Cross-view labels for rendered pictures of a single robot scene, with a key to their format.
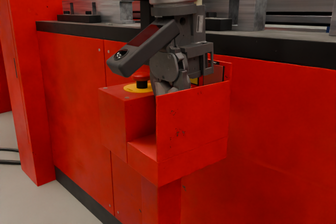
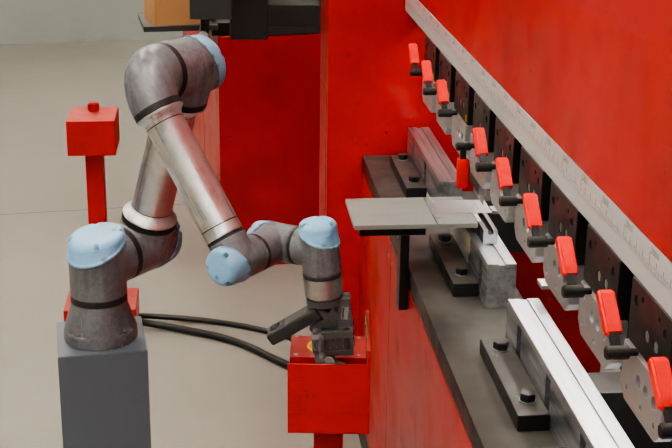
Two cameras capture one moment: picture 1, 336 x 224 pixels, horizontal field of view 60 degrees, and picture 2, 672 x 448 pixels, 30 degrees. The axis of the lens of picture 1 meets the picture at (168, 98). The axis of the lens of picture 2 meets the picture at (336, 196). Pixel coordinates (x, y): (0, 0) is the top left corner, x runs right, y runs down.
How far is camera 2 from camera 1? 2.13 m
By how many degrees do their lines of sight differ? 36
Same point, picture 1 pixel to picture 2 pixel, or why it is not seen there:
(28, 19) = (352, 152)
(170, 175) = (299, 426)
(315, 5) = not seen: hidden behind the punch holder
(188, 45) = (331, 329)
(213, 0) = (474, 251)
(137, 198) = not seen: outside the picture
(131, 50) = (280, 326)
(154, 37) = (295, 321)
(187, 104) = (317, 375)
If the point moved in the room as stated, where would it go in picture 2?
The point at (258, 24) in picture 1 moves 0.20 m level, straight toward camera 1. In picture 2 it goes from (498, 300) to (420, 322)
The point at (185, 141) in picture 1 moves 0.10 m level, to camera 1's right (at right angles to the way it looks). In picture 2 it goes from (316, 404) to (356, 420)
